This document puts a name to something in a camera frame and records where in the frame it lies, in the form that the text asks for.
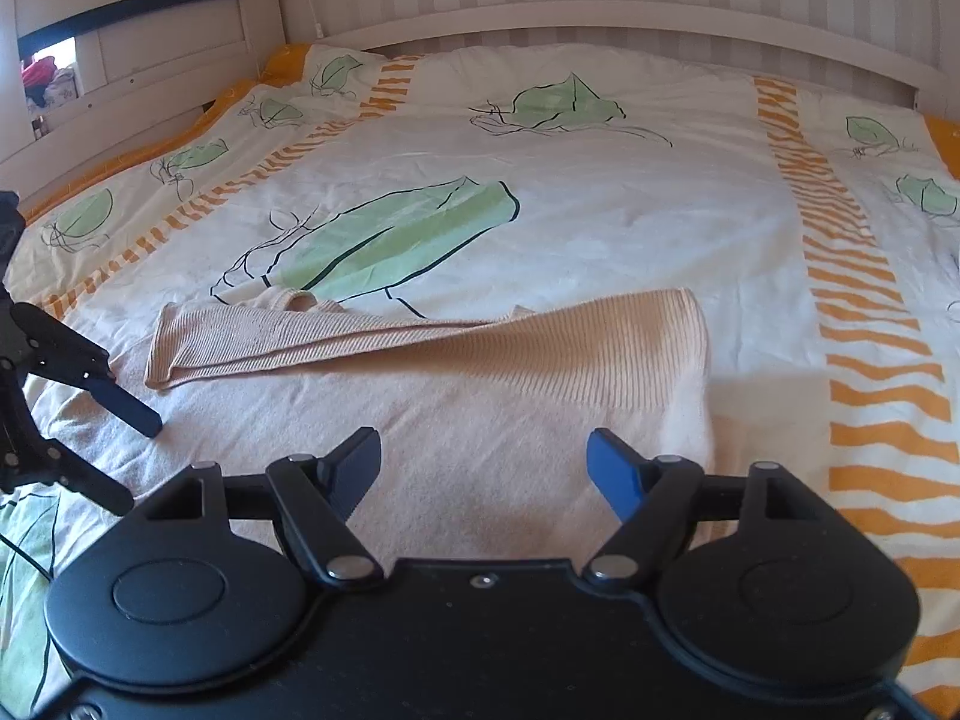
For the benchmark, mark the leaf print duvet cover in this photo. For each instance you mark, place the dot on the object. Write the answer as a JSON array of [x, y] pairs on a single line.
[[615, 187]]

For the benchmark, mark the colourful clothes pile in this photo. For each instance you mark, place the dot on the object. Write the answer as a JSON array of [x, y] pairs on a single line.
[[49, 86]]

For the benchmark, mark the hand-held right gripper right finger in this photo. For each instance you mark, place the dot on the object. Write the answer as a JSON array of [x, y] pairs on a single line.
[[611, 474]]

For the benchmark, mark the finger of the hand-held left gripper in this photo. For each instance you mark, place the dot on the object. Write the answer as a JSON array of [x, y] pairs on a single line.
[[82, 476], [135, 409]]

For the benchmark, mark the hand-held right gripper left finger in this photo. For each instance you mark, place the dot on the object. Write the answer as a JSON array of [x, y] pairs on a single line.
[[352, 471]]

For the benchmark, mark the white wooden bed frame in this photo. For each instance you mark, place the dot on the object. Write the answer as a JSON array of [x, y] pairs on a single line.
[[165, 52]]

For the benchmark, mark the beige knit sweater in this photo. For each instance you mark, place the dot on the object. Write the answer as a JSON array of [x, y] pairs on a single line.
[[480, 360]]

